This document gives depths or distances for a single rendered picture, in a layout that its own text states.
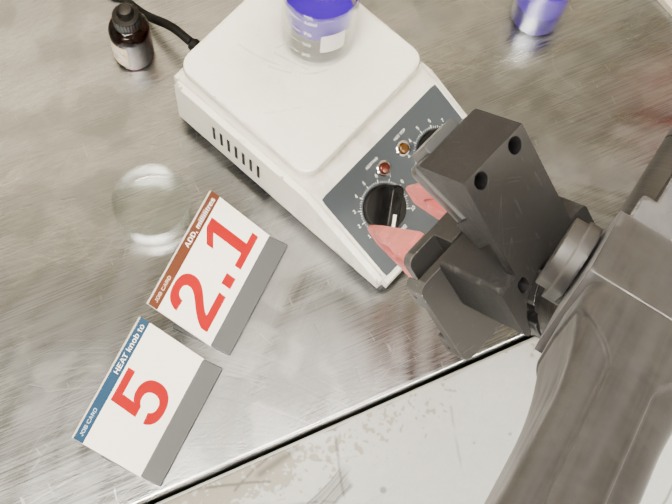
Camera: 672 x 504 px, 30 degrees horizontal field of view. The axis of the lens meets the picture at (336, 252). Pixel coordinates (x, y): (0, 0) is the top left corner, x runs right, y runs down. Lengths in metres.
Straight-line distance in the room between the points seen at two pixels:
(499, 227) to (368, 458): 0.29
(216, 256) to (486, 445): 0.23
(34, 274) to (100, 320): 0.06
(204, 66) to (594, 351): 0.42
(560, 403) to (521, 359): 0.41
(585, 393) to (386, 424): 0.39
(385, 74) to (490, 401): 0.24
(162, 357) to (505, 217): 0.32
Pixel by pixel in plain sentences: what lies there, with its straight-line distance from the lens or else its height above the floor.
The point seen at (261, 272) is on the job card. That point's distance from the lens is 0.88.
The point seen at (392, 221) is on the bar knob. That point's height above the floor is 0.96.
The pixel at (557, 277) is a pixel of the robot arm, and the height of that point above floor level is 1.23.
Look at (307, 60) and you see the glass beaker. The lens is 0.84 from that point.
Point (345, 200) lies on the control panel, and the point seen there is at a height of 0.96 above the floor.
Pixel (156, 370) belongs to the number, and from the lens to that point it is 0.85.
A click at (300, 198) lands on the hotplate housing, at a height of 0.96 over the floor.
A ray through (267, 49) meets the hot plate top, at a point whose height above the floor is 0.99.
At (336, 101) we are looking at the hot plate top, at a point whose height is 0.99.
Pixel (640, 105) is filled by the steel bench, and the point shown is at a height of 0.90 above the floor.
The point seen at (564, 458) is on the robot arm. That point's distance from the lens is 0.47.
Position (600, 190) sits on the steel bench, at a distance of 0.94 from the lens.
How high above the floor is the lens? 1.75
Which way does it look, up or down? 72 degrees down
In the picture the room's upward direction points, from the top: 10 degrees clockwise
